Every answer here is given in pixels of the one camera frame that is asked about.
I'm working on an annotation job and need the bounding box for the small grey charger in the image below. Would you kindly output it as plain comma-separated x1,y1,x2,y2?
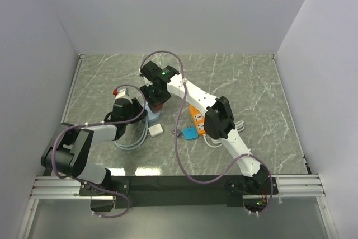
172,129,182,138

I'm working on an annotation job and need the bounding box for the blue square adapter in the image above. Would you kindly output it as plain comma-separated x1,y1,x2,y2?
183,127,199,140

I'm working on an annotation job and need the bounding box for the white power cable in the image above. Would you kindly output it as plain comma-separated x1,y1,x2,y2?
203,120,247,148

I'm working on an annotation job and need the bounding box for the orange power strip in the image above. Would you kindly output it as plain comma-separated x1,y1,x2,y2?
189,105,205,135

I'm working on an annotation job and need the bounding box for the black base beam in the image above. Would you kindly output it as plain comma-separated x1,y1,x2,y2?
78,176,280,212

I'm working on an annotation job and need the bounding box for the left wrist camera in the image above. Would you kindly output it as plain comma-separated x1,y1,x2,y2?
113,87,130,100

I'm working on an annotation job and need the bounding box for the aluminium rail frame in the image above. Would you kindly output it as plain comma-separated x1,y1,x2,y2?
18,54,338,238

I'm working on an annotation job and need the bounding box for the red cube socket adapter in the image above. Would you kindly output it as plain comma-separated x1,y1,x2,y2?
148,102,164,113

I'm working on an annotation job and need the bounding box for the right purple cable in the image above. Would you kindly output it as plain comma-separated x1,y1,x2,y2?
140,50,274,216

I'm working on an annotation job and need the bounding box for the white square plug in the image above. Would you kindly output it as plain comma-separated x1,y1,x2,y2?
148,124,164,138

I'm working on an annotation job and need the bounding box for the light blue power cable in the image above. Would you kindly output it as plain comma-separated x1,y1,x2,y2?
114,123,149,152

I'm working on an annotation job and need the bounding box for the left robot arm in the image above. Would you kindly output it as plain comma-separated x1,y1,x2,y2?
40,97,147,195

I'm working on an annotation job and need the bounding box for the round light blue power strip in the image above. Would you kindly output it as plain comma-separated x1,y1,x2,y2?
144,105,161,124

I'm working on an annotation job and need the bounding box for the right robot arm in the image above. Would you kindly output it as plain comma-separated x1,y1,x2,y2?
140,61,274,194

